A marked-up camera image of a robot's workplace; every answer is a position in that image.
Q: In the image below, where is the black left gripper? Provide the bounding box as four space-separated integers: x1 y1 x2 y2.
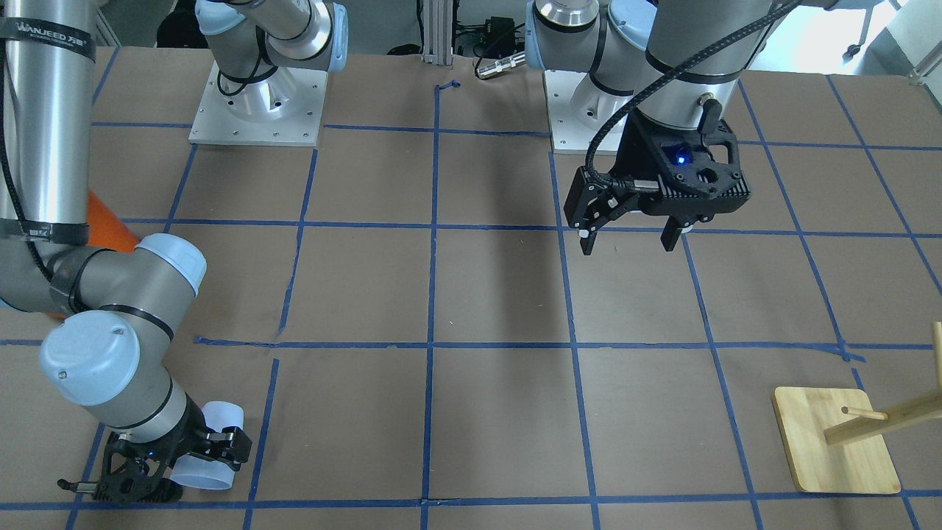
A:
563 110 707 255

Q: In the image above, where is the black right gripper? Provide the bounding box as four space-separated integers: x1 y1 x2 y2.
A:
129 396 253 474

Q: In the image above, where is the light blue paper cup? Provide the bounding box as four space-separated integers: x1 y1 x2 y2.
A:
169 400 244 490

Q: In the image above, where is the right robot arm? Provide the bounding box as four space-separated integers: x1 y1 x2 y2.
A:
2 1 252 490

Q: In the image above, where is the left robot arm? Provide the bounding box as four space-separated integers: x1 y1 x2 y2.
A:
525 1 791 255

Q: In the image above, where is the orange can with grey lid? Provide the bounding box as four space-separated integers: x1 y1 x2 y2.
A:
47 191 139 319

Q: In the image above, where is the wooden mug tree stand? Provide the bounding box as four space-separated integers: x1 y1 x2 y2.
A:
771 321 942 494

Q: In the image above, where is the black braided cable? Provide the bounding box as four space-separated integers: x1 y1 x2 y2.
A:
585 0 799 194

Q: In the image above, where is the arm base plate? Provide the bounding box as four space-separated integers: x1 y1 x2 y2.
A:
544 70 631 155
188 65 327 147

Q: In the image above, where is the aluminium frame post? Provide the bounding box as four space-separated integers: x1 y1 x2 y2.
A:
417 0 456 68

